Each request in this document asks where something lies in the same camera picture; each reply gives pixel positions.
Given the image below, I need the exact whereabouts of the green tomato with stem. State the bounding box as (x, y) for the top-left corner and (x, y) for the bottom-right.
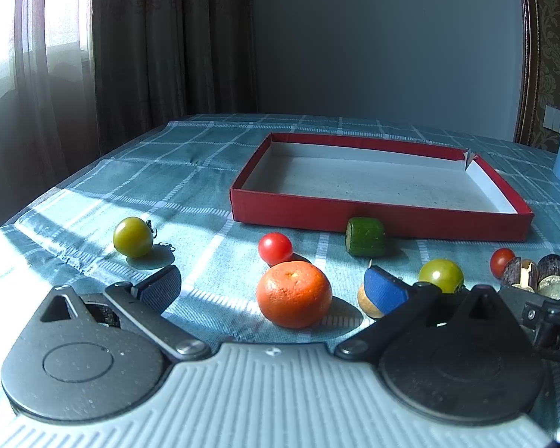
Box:
(113, 217), (155, 259)

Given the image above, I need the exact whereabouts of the yellow-green tomato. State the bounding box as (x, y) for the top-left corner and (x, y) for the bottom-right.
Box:
(418, 259), (464, 293)

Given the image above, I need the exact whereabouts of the dark eggplant chunk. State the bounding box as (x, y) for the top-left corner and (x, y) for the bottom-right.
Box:
(537, 254), (560, 301)
(501, 257), (539, 292)

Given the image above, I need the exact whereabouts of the small brown kiwi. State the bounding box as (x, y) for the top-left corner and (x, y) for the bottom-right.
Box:
(357, 284), (383, 320)

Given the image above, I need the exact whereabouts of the red cherry tomato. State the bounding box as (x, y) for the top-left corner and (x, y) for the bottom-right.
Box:
(489, 248), (515, 279)
(258, 233), (293, 266)

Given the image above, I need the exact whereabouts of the red shallow cardboard box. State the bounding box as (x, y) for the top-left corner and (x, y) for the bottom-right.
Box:
(229, 134), (534, 242)

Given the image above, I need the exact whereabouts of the orange tangerine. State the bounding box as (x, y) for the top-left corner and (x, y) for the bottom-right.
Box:
(256, 261), (333, 330)

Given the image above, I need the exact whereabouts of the brown patterned curtain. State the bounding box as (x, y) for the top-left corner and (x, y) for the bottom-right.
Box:
(92, 0), (257, 152)

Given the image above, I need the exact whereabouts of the teal plaid tablecloth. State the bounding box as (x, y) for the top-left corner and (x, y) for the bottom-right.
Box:
(0, 114), (560, 435)

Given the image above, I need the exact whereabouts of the green cucumber chunk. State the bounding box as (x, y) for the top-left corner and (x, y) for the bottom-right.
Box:
(345, 217), (386, 258)

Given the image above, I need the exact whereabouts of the dark wooden door frame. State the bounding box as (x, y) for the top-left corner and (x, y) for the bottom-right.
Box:
(514, 0), (540, 146)

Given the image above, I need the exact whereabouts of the white wall switch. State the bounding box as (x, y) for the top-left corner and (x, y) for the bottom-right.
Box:
(543, 105), (560, 134)

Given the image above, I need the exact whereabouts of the sheer white curtain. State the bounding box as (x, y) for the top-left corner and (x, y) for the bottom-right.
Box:
(0, 0), (99, 225)

